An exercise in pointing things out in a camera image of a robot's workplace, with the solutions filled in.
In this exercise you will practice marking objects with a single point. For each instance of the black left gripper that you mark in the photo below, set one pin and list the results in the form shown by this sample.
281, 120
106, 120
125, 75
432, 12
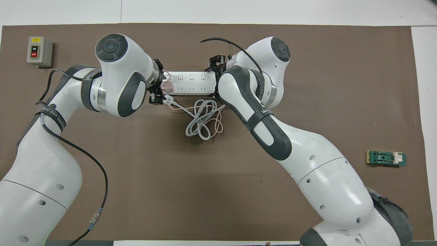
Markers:
158, 74

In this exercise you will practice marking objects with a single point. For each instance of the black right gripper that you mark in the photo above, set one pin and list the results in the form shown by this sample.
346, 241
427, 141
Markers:
223, 66

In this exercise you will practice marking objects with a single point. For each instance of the pink charger plug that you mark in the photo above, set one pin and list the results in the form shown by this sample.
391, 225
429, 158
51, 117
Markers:
168, 87

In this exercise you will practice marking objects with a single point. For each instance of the white power strip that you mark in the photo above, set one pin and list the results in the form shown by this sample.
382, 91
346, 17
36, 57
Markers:
194, 83

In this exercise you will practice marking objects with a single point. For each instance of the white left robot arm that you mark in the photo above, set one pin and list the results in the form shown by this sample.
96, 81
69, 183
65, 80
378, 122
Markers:
44, 164

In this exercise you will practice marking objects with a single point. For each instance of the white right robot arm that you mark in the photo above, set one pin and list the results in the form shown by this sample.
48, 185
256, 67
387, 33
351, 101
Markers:
321, 171

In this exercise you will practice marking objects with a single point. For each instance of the brown table mat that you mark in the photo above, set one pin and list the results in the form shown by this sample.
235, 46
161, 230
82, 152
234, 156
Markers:
170, 188

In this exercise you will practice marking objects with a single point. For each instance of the grey on-off switch box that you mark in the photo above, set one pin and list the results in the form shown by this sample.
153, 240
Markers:
38, 51

